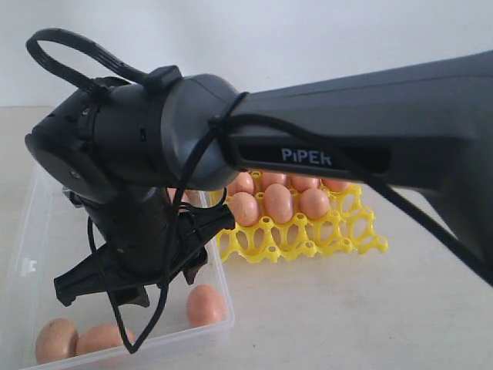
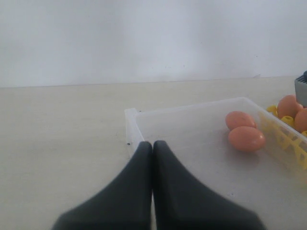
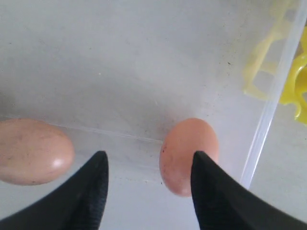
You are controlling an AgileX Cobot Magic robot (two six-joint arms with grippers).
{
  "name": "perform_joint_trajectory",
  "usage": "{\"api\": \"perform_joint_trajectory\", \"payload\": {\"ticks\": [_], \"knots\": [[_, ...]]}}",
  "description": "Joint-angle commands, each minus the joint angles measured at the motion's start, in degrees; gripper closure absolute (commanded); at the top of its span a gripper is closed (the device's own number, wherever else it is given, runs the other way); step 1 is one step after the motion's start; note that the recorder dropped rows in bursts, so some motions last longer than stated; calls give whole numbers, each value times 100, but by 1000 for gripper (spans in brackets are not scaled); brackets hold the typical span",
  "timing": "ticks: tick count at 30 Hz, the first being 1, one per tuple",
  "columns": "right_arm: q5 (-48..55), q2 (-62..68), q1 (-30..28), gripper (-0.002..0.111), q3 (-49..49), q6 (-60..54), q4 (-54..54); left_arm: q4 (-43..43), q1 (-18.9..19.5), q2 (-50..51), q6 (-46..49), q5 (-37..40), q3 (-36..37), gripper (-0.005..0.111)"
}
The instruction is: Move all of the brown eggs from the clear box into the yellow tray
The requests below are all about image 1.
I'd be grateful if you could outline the brown egg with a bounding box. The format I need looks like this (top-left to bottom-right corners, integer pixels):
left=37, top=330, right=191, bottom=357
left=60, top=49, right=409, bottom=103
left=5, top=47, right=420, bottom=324
left=166, top=188, right=190, bottom=203
left=186, top=284, right=226, bottom=328
left=227, top=172, right=255, bottom=196
left=290, top=175, right=320, bottom=193
left=228, top=192, right=260, bottom=227
left=35, top=318, right=79, bottom=365
left=264, top=183, right=293, bottom=224
left=75, top=323, right=124, bottom=355
left=321, top=178, right=351, bottom=193
left=299, top=188, right=330, bottom=220

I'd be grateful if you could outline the yellow plastic egg tray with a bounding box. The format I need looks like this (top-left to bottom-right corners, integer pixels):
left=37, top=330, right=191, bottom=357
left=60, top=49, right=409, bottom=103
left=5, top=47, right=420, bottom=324
left=210, top=170, right=388, bottom=263

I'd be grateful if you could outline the black cable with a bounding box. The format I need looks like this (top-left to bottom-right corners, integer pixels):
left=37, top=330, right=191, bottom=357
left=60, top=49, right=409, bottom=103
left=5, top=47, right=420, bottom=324
left=27, top=28, right=493, bottom=355

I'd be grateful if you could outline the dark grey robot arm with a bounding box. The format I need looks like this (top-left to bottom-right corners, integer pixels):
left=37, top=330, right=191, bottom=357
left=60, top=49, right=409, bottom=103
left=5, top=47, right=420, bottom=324
left=25, top=51, right=492, bottom=307

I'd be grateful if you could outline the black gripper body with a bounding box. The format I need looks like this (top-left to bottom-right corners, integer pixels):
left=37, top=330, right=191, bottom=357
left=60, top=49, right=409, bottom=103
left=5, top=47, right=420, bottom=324
left=71, top=184, right=236, bottom=309

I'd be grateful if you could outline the brown egg second row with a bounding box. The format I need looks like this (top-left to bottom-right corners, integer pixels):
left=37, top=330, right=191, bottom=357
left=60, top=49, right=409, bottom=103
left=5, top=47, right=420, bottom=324
left=260, top=172, right=287, bottom=190

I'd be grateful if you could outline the clear plastic box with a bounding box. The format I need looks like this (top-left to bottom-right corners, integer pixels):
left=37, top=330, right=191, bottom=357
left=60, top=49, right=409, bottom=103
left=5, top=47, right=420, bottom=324
left=1, top=168, right=235, bottom=369

